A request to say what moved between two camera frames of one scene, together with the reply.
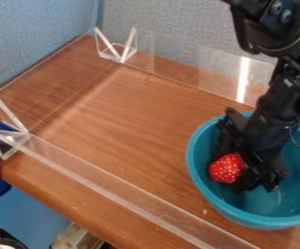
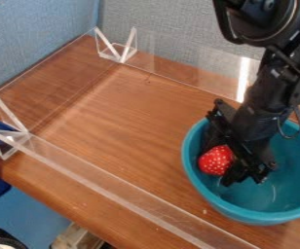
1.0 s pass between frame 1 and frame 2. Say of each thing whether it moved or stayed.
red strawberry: moved
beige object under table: stayed
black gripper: moved
